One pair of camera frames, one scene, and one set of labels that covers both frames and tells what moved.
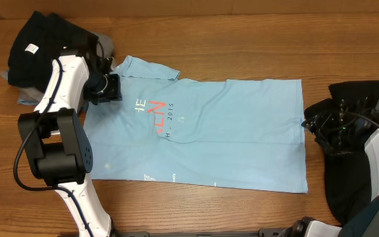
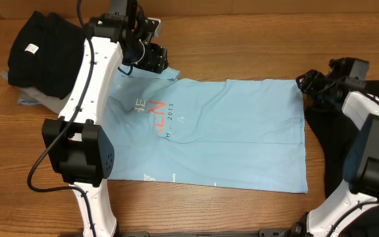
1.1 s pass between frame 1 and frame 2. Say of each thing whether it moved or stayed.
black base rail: stayed
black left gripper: moved
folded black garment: stayed
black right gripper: moved
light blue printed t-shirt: stayed
